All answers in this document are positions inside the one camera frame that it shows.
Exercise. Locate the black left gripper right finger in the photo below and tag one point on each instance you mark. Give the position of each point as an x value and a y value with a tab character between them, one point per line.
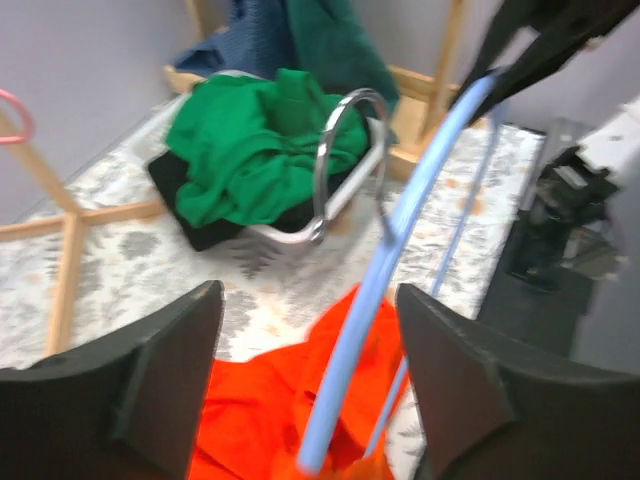
492	407

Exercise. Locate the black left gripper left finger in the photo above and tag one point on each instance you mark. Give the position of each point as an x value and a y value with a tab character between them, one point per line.
123	406

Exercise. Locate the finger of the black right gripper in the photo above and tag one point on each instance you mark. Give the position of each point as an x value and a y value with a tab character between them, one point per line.
511	16
561	34

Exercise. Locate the orange t shirt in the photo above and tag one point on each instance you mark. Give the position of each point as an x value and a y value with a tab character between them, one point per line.
255	412

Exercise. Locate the light blue hanger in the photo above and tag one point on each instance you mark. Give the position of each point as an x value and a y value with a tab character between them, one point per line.
397	231

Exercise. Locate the green t shirt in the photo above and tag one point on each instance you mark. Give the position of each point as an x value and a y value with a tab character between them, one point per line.
250	146

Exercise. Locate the wooden clothes rack right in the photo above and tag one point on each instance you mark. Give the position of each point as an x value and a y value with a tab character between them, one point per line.
423	100

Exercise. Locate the wooden clothes rack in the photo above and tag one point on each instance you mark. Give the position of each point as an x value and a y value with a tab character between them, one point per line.
74	223
423	100

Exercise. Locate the floral table cloth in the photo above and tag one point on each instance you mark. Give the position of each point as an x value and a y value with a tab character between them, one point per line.
131	269

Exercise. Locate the white plastic basket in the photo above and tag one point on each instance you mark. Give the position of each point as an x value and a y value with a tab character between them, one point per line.
376	160

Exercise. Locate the teal green shorts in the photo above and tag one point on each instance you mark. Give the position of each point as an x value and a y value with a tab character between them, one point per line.
330	43

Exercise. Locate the wooden clothes rack left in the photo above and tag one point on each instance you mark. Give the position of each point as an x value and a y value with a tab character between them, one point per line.
74	223

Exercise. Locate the blue checkered shorts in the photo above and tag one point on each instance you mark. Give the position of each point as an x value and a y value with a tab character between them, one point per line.
257	41

